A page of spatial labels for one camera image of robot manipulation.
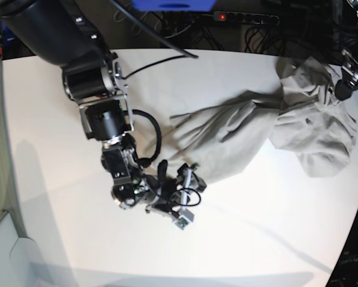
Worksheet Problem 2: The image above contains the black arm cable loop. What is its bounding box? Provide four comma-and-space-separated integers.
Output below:
130, 109, 163, 168

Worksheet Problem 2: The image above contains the grey t-shirt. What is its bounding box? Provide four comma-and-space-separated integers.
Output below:
161, 58, 357, 183

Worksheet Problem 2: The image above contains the blue box at top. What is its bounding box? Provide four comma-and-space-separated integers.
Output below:
131, 0, 216, 12

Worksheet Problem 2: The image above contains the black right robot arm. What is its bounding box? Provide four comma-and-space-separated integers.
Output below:
0, 0, 206, 227

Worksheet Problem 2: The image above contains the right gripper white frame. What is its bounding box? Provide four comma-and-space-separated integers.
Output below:
145, 163, 207, 220

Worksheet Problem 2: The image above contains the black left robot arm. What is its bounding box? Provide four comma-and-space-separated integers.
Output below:
332, 1, 358, 101

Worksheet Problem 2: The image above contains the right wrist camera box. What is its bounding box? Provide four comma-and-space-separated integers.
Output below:
173, 210, 194, 230

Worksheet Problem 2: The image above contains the black power strip red switch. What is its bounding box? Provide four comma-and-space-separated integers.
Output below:
212, 11, 280, 26

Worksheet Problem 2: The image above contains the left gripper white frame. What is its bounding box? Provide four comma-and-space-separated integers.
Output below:
335, 49, 358, 101

